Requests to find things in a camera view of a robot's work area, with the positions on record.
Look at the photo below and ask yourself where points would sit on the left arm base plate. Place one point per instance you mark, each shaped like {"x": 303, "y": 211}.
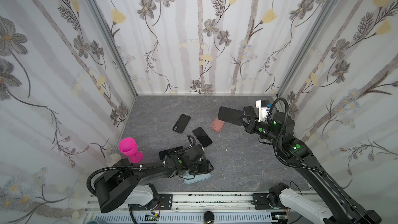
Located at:
{"x": 163, "y": 202}

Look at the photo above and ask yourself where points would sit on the magenta plastic goblet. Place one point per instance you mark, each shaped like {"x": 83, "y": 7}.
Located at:
{"x": 129, "y": 148}

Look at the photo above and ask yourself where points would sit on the aluminium mounting rail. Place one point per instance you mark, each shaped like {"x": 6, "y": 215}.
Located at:
{"x": 239, "y": 201}

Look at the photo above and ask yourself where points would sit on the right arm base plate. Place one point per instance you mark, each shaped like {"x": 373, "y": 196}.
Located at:
{"x": 267, "y": 201}

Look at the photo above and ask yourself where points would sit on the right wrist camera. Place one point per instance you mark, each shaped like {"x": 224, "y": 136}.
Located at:
{"x": 263, "y": 110}

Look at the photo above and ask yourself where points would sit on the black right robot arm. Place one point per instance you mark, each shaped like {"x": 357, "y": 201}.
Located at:
{"x": 340, "y": 207}

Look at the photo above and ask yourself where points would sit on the light blue phone case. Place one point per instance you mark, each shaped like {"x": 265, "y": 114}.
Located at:
{"x": 190, "y": 179}

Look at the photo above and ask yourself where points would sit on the black phone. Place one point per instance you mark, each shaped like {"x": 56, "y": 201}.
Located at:
{"x": 230, "y": 115}
{"x": 202, "y": 137}

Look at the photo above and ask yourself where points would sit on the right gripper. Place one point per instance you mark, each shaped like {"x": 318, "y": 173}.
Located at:
{"x": 249, "y": 122}

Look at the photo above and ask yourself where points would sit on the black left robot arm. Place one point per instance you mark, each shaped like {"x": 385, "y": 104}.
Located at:
{"x": 113, "y": 185}

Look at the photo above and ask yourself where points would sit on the pink phone case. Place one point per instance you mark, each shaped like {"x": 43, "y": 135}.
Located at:
{"x": 217, "y": 125}

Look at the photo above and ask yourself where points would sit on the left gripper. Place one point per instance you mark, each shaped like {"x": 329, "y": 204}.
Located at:
{"x": 205, "y": 168}

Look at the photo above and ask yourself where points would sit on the blue-edged phone left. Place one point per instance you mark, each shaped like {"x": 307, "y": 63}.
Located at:
{"x": 164, "y": 153}

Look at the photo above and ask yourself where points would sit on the black phone case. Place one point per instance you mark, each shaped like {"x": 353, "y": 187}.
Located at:
{"x": 250, "y": 111}
{"x": 181, "y": 123}

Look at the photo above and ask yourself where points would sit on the black round knob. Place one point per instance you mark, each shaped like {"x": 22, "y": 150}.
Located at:
{"x": 208, "y": 217}

